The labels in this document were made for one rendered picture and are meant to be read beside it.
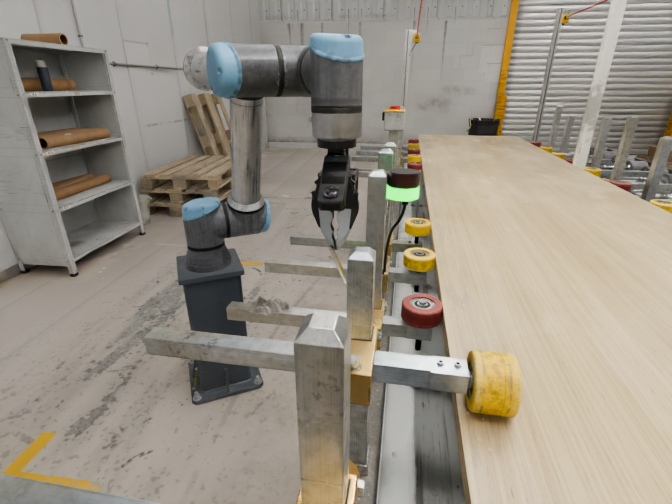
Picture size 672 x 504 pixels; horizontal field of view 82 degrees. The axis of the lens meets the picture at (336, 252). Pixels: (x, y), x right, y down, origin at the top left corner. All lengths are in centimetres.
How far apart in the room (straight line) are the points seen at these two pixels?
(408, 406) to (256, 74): 77
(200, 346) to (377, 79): 822
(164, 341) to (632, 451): 62
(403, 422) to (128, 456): 120
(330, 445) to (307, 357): 8
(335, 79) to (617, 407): 63
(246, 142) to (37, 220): 224
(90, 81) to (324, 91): 341
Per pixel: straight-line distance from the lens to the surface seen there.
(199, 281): 164
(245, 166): 149
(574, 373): 72
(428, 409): 98
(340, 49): 69
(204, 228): 161
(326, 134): 70
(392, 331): 81
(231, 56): 76
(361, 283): 52
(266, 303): 85
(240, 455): 172
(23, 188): 339
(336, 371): 28
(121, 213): 414
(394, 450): 90
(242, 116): 140
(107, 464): 186
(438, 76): 869
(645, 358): 81
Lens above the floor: 130
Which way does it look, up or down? 23 degrees down
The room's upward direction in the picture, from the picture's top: straight up
